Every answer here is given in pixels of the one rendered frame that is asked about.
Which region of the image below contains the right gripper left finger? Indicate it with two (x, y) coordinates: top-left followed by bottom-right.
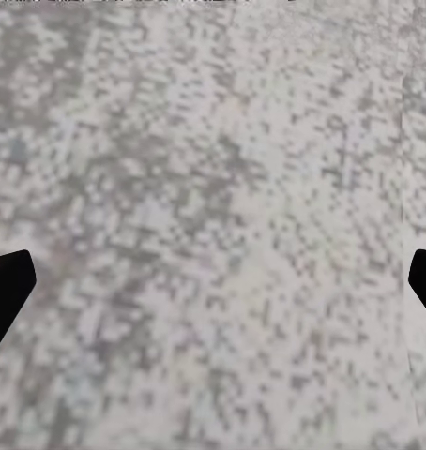
(0, 249), (37, 343)

